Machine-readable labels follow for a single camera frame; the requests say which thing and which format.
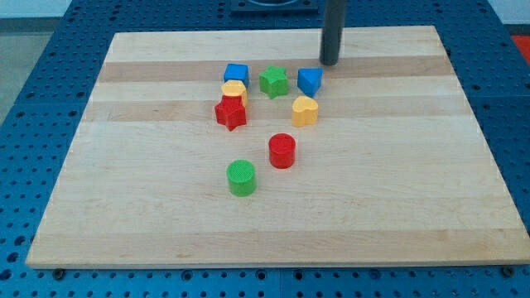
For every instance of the green star block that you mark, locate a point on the green star block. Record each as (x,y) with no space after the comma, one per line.
(273,81)

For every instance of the red star block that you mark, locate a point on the red star block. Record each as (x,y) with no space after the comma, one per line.
(230,112)

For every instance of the red cylinder block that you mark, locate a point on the red cylinder block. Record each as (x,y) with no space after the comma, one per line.
(282,150)

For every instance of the blue cube block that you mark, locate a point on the blue cube block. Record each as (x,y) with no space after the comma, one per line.
(238,72)

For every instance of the light wooden board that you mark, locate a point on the light wooden board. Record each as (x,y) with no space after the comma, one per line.
(396,172)

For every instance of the blue triangle block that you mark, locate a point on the blue triangle block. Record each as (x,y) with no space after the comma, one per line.
(309,80)

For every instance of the yellow hexagon block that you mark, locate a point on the yellow hexagon block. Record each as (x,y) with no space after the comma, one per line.
(235,88)

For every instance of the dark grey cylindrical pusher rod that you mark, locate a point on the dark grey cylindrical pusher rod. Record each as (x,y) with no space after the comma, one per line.
(331,32)

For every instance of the dark robot base mount plate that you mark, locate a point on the dark robot base mount plate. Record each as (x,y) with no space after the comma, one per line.
(240,7)

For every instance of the yellow heart block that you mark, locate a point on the yellow heart block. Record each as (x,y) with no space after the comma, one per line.
(304,111)

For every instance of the green cylinder block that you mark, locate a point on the green cylinder block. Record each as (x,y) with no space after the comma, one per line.
(241,178)

